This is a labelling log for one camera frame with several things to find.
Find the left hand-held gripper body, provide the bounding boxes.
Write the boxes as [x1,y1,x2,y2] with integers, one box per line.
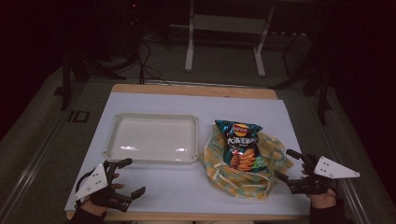
[73,160,133,214]

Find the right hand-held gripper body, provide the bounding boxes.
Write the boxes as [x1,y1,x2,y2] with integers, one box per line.
[287,153,361,196]

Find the white square tray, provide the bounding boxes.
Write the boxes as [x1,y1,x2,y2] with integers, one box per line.
[104,112,200,165]

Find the yellow green patterned bag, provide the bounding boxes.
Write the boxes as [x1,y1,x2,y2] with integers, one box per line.
[198,123,294,201]

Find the dark blue chips bag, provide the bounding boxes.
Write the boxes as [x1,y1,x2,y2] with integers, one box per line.
[214,119,271,175]

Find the person's left hand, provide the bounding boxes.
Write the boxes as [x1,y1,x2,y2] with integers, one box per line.
[79,173,126,217]

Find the person's right hand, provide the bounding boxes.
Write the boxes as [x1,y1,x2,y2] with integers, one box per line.
[301,163,339,210]

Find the white table sheet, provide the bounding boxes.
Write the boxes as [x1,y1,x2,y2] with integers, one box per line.
[64,91,312,217]

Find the black tripod stand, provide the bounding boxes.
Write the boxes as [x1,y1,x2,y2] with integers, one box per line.
[268,29,333,126]

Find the white metal stand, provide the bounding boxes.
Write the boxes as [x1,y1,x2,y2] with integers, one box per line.
[184,0,276,78]

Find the metal floor rail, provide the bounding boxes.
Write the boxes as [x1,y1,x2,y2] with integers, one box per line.
[0,116,70,218]
[318,122,373,224]

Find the black floor bracket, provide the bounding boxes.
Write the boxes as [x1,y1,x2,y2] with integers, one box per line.
[67,109,91,123]

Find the black floor cables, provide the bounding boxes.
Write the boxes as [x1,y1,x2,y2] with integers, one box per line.
[124,0,173,86]

